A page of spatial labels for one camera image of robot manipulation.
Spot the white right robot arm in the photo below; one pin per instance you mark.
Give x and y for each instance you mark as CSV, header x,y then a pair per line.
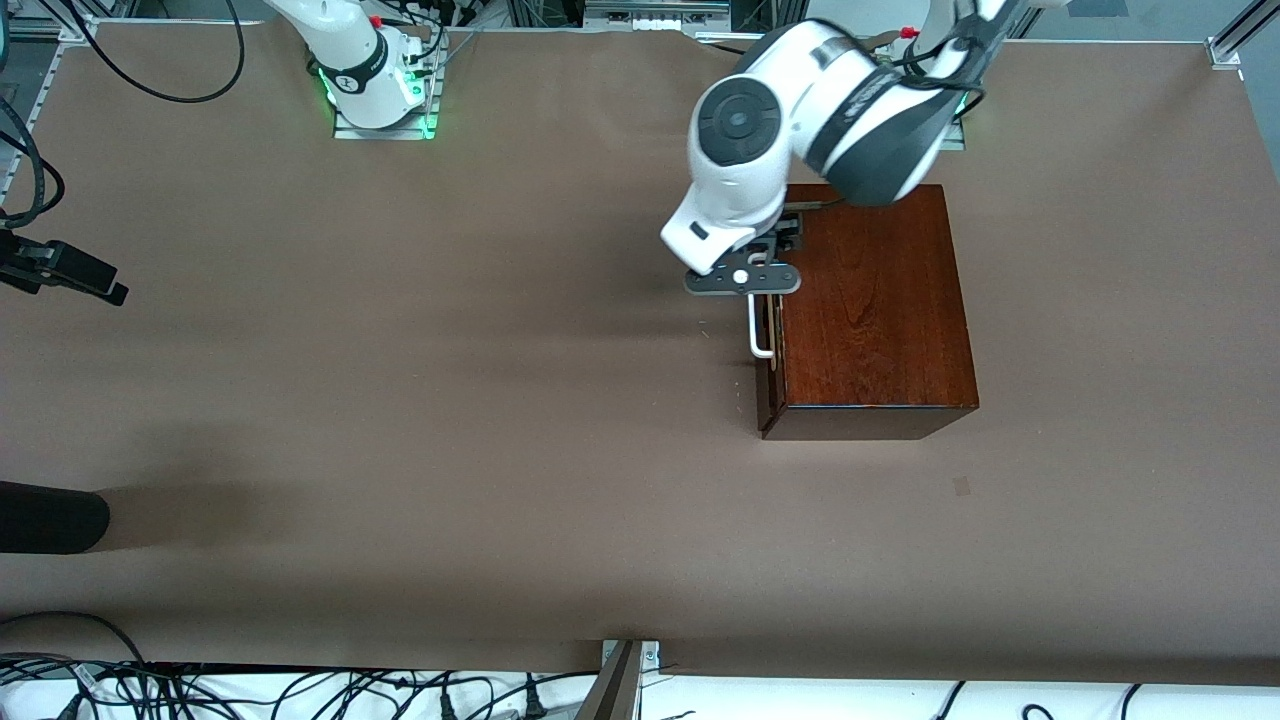
x,y
360,60

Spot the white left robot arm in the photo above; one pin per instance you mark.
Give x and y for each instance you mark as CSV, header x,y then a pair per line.
x,y
800,80

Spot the dark brown wooden cabinet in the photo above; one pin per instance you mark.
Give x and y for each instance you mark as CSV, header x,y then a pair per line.
x,y
880,330

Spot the black rounded object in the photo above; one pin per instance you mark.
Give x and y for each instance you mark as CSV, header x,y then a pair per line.
x,y
50,518

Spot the brown table cover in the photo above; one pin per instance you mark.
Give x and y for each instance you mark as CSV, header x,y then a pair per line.
x,y
400,400

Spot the aluminium profile corner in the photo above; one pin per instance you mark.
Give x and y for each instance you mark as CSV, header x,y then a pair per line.
x,y
1225,50

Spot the aluminium table rail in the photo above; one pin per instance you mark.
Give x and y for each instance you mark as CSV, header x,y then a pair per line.
x,y
30,120

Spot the aluminium corner bracket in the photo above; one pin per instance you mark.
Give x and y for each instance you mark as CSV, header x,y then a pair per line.
x,y
80,30

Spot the small metal bracket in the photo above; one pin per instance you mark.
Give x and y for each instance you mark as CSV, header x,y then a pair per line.
x,y
650,655

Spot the dark grey post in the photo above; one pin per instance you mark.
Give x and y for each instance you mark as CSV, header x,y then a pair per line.
x,y
610,695

